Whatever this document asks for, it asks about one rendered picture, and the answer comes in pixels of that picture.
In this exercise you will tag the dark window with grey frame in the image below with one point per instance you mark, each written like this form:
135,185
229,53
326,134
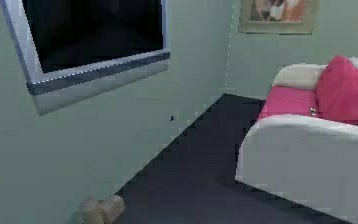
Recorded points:
93,33

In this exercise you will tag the framed painting with beige border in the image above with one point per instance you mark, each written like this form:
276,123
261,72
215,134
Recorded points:
275,13

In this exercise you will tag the pink cushion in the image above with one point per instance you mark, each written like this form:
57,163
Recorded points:
343,91

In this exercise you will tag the small shiny object on sofa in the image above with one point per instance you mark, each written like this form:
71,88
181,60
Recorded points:
312,111

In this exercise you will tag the small beige lumpy object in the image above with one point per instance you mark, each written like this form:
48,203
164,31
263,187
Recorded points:
100,209

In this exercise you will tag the white sofa with pink seat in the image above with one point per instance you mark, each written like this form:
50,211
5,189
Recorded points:
303,150

